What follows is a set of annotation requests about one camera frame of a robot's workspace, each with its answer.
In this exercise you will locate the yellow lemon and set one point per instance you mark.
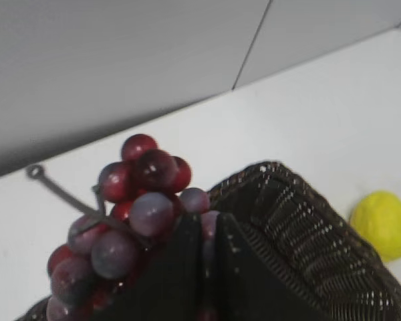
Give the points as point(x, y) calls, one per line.
point(377, 218)

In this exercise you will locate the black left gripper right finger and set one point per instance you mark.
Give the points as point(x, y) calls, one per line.
point(246, 289)

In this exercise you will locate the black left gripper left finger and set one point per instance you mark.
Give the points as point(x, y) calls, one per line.
point(168, 290)

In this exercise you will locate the purple grape bunch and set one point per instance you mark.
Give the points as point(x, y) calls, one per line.
point(140, 199)

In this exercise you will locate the dark brown woven basket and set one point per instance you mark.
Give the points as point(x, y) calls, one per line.
point(304, 243)

